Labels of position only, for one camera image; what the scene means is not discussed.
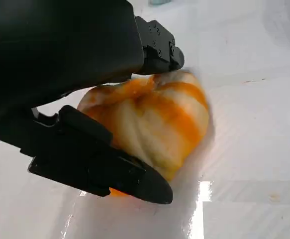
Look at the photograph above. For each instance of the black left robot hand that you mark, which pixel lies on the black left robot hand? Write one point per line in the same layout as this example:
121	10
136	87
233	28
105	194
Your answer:
60	49

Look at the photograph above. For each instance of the orange white toy bread roll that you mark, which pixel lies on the orange white toy bread roll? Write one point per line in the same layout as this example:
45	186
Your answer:
159	119

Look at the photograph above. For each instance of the pale green mug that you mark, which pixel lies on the pale green mug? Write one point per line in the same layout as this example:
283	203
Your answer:
159	2

